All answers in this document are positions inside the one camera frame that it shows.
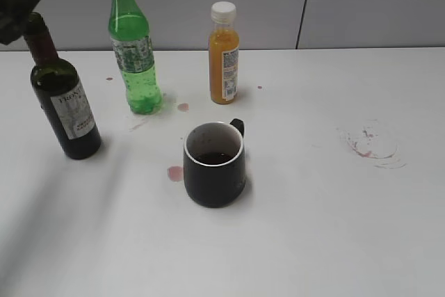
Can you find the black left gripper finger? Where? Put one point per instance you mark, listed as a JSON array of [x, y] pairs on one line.
[[14, 16]]

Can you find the dark red wine bottle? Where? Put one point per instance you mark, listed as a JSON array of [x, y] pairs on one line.
[[60, 92]]

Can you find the black mug white interior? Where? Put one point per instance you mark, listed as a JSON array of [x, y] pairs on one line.
[[214, 163]]

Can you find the green plastic soda bottle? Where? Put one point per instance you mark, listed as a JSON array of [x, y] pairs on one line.
[[131, 42]]

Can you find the orange juice bottle white cap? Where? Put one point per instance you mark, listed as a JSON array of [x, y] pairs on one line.
[[223, 53]]

